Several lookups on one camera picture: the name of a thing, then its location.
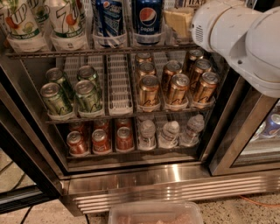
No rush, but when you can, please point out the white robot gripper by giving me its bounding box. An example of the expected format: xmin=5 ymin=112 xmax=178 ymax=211
xmin=163 ymin=0 xmax=262 ymax=60

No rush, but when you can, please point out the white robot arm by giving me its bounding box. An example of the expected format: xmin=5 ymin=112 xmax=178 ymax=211
xmin=164 ymin=0 xmax=280 ymax=98

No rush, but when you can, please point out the pepsi bottle front right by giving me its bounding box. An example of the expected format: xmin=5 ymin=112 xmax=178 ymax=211
xmin=131 ymin=0 xmax=164 ymax=46

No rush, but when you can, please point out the pepsi bottle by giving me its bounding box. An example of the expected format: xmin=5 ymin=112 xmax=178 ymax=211
xmin=92 ymin=0 xmax=124 ymax=48
xmin=131 ymin=0 xmax=164 ymax=46

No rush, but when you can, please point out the pepsi bottle left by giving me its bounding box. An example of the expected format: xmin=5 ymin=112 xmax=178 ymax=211
xmin=92 ymin=0 xmax=124 ymax=48

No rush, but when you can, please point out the white empty shelf glide tray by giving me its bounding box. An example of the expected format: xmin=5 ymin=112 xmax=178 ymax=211
xmin=107 ymin=54 xmax=133 ymax=116

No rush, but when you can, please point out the steel fridge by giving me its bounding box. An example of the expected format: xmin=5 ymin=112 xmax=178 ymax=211
xmin=0 ymin=0 xmax=280 ymax=217

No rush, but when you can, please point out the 7up bottle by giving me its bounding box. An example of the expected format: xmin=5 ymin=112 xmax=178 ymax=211
xmin=0 ymin=0 xmax=46 ymax=53
xmin=45 ymin=0 xmax=88 ymax=51

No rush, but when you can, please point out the water bottle right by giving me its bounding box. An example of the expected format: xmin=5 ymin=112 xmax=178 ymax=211
xmin=179 ymin=115 xmax=205 ymax=147

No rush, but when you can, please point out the water bottle left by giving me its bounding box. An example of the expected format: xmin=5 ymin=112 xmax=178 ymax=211
xmin=139 ymin=120 xmax=156 ymax=151

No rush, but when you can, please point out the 7up bottle far left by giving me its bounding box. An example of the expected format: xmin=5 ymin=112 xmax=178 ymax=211
xmin=0 ymin=0 xmax=46 ymax=53

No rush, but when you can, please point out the gold can back right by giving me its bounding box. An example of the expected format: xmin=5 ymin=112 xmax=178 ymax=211
xmin=183 ymin=49 xmax=204 ymax=73

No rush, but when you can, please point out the gold can middle centre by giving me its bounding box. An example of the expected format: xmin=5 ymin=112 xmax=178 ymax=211
xmin=161 ymin=60 xmax=182 ymax=92

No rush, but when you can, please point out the gold can back left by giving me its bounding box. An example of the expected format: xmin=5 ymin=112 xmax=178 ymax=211
xmin=135 ymin=52 xmax=152 ymax=64

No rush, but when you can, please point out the gold can middle left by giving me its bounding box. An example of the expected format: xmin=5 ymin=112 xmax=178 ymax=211
xmin=136 ymin=61 xmax=156 ymax=81

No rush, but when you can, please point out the gold can front middle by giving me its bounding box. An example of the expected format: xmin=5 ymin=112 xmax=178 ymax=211
xmin=166 ymin=73 xmax=190 ymax=105

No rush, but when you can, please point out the gold can front right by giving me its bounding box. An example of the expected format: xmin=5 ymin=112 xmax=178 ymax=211
xmin=192 ymin=72 xmax=220 ymax=103

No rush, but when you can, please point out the gold can front left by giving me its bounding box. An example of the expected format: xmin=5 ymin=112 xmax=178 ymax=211
xmin=139 ymin=75 xmax=159 ymax=107

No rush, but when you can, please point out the green can back right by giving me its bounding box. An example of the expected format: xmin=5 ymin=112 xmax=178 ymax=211
xmin=77 ymin=65 xmax=101 ymax=91

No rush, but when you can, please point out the green can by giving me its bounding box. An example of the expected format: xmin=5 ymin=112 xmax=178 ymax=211
xmin=40 ymin=82 xmax=73 ymax=116
xmin=45 ymin=67 xmax=74 ymax=102
xmin=77 ymin=65 xmax=101 ymax=91
xmin=75 ymin=80 xmax=102 ymax=113

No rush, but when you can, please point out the green can front right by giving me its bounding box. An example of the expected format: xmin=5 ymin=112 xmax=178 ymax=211
xmin=75 ymin=80 xmax=102 ymax=113

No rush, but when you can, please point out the red can front right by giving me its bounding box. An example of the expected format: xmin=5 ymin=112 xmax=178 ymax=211
xmin=116 ymin=127 xmax=133 ymax=151

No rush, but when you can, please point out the red can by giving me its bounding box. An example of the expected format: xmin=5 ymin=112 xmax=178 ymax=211
xmin=66 ymin=131 xmax=89 ymax=157
xmin=92 ymin=129 xmax=110 ymax=154
xmin=116 ymin=127 xmax=133 ymax=151

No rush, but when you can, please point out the green can back left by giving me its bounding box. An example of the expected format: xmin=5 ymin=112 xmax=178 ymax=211
xmin=45 ymin=67 xmax=74 ymax=102

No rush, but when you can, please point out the blue can behind glass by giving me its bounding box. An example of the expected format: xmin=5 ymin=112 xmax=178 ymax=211
xmin=261 ymin=114 xmax=280 ymax=138

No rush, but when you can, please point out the red can front middle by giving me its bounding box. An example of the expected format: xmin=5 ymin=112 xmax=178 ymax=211
xmin=92 ymin=129 xmax=110 ymax=154

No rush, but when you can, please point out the green can front left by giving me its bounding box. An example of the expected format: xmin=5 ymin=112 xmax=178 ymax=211
xmin=40 ymin=82 xmax=73 ymax=116

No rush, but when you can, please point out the red can front left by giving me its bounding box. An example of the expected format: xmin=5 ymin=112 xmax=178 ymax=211
xmin=66 ymin=131 xmax=89 ymax=157

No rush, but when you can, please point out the clear plastic container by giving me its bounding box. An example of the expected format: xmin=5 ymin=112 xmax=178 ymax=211
xmin=108 ymin=201 xmax=204 ymax=224

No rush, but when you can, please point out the orange cable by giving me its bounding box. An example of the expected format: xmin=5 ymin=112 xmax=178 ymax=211
xmin=238 ymin=194 xmax=280 ymax=208

